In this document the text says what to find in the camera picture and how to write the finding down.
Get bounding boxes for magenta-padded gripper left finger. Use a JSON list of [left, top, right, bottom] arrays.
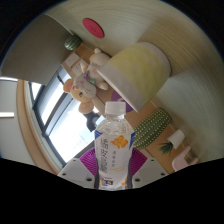
[[57, 147, 98, 189]]

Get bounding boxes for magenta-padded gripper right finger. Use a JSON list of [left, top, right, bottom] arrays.
[[129, 147, 169, 188]]

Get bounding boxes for clear white-labelled drink bottle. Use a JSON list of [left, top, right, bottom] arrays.
[[93, 101, 136, 192]]

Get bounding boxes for small plant in white pot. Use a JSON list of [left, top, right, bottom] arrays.
[[158, 128, 186, 156]]

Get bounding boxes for dark-framed window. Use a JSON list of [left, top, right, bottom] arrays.
[[28, 64, 108, 168]]

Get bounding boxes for tall green cactus ornament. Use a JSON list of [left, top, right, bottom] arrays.
[[133, 107, 173, 151]]

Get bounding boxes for yellow mouse plush toy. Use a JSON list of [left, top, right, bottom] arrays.
[[63, 47, 112, 115]]

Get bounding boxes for ceiling lights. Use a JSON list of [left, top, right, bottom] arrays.
[[0, 75, 18, 119]]

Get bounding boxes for yellow and white cup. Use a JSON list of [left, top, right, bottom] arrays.
[[96, 41, 172, 113]]

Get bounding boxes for grey-green desk partition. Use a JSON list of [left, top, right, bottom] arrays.
[[0, 13, 74, 87]]

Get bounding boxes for flat round red coaster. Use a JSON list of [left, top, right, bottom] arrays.
[[82, 17, 106, 40]]

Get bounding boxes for white wall socket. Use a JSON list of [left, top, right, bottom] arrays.
[[64, 52, 84, 77]]

